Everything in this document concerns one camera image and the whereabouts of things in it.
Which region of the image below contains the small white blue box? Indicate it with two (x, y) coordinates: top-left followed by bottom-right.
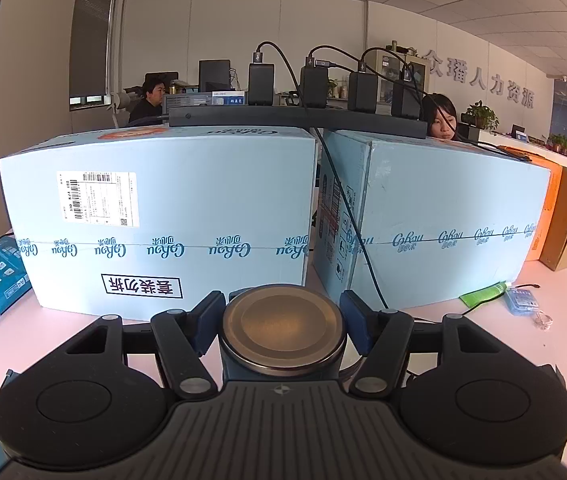
(212, 91), (248, 107)

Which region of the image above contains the black power strip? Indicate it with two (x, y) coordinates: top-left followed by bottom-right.
(168, 105), (428, 140)

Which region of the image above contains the grey window blind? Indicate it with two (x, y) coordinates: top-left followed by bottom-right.
(68, 0), (115, 108)

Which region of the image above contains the dark blue thermos container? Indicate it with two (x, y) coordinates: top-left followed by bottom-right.
(218, 284), (349, 391)

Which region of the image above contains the green tube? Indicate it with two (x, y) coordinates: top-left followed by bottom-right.
(459, 282), (509, 308)

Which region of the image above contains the glass door cabinet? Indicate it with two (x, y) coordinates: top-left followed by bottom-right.
(367, 47), (427, 106)

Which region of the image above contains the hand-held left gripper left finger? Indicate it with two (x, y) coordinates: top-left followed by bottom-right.
(64, 290), (227, 403)

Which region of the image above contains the black charger adapter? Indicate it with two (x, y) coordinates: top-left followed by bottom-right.
(248, 62), (275, 107)
(300, 66), (328, 109)
(348, 71), (378, 114)
(391, 77), (423, 121)

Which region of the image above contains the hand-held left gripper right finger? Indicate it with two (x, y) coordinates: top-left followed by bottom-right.
(339, 289), (507, 401)

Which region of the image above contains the light blue box, shipping label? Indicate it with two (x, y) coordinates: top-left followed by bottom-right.
(0, 125), (318, 323)

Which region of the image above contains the white reception counter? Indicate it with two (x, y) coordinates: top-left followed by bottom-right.
(478, 130), (567, 173)

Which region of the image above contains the black monitor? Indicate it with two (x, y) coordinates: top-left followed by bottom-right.
(198, 59), (232, 93)

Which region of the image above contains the long black cable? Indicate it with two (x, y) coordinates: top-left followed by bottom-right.
(311, 126), (391, 311)

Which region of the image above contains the orange cardboard box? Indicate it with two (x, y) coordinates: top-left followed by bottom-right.
(498, 145), (564, 262)

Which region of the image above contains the short black charger cable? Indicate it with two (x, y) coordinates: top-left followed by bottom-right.
(254, 41), (309, 106)

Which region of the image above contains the plain light blue cardboard box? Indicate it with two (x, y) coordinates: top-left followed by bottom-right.
(311, 129), (553, 311)

